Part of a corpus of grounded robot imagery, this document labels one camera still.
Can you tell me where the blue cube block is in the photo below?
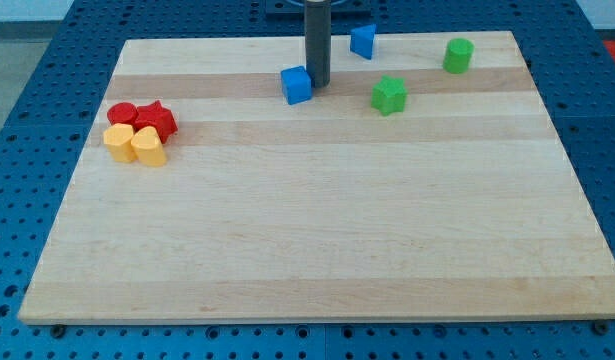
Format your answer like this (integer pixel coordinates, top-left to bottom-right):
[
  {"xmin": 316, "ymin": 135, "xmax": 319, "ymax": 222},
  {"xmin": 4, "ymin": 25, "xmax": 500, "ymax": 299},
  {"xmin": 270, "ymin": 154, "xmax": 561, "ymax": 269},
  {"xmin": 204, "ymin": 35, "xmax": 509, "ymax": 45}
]
[{"xmin": 280, "ymin": 66, "xmax": 312, "ymax": 105}]

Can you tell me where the blue triangle block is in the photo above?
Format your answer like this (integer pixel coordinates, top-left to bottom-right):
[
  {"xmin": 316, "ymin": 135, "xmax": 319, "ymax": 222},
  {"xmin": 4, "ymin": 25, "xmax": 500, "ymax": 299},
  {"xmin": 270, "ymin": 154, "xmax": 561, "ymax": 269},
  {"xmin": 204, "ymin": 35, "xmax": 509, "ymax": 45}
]
[{"xmin": 349, "ymin": 24, "xmax": 377, "ymax": 60}]

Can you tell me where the green star block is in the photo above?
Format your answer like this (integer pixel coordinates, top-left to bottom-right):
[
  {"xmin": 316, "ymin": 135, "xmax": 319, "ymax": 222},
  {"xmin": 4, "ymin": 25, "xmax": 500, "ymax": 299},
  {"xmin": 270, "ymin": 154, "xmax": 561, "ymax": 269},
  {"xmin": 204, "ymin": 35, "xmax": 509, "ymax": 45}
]
[{"xmin": 371, "ymin": 75, "xmax": 408, "ymax": 116}]

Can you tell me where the light wooden board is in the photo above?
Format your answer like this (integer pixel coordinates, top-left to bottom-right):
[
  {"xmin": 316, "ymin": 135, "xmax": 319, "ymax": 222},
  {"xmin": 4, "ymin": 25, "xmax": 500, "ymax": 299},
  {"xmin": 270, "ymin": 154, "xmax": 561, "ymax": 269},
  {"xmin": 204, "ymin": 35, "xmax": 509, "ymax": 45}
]
[{"xmin": 18, "ymin": 31, "xmax": 615, "ymax": 325}]

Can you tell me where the yellow heart block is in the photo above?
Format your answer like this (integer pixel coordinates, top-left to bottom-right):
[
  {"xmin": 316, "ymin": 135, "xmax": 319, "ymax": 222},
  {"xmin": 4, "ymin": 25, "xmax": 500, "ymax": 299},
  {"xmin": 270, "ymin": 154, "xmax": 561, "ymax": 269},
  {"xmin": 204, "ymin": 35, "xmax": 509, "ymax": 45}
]
[{"xmin": 130, "ymin": 126, "xmax": 167, "ymax": 167}]

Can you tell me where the red star block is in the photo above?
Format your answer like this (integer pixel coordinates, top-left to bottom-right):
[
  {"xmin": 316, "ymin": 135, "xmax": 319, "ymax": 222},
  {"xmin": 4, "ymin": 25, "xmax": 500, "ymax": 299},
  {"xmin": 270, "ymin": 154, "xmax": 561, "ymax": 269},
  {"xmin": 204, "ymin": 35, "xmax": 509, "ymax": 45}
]
[{"xmin": 134, "ymin": 100, "xmax": 178, "ymax": 144}]

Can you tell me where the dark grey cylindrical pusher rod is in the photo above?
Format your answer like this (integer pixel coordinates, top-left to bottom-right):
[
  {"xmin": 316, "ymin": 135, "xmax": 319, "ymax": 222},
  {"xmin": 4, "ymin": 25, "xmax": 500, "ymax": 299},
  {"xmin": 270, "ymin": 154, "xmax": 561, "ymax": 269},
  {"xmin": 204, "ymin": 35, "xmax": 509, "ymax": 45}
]
[{"xmin": 304, "ymin": 0, "xmax": 331, "ymax": 88}]

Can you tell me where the yellow hexagon block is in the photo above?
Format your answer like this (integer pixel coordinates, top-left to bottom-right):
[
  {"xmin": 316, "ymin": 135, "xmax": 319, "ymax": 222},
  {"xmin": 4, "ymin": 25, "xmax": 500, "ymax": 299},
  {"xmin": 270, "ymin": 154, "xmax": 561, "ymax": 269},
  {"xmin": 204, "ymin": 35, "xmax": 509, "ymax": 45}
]
[{"xmin": 103, "ymin": 123, "xmax": 137, "ymax": 163}]

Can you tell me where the green cylinder block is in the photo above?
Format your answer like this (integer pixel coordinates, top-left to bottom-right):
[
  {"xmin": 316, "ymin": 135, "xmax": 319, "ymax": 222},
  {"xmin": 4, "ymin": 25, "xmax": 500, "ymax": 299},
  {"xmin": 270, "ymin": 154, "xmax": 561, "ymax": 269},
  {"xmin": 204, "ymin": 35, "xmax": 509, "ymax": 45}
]
[{"xmin": 443, "ymin": 38, "xmax": 475, "ymax": 74}]

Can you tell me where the red cylinder block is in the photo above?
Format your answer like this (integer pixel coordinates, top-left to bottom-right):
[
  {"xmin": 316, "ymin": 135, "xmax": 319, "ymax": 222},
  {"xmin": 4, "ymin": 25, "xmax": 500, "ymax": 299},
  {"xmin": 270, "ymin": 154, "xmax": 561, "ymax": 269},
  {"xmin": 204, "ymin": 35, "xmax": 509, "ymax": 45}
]
[{"xmin": 107, "ymin": 102, "xmax": 138, "ymax": 125}]

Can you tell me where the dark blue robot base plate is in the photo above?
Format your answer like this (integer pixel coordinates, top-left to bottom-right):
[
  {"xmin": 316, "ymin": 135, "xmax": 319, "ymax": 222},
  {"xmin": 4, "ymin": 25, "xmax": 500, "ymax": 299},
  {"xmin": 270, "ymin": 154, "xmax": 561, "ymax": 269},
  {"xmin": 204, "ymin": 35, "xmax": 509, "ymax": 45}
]
[{"xmin": 263, "ymin": 0, "xmax": 371, "ymax": 19}]

